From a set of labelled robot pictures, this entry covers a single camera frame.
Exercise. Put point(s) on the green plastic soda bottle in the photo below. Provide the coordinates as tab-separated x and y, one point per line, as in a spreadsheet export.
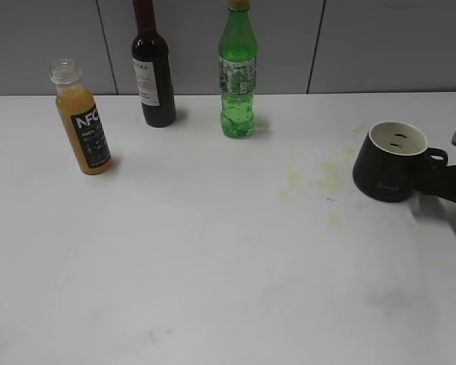
238	51

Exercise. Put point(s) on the dark red wine bottle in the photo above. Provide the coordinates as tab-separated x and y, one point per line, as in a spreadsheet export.
150	56

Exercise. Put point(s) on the NFC orange juice bottle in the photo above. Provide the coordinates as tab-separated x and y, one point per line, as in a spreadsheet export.
79	115

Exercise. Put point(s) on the black ceramic mug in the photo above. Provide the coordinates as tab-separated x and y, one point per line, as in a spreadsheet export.
392	155

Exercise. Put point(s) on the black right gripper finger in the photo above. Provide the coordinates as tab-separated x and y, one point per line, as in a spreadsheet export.
440	183

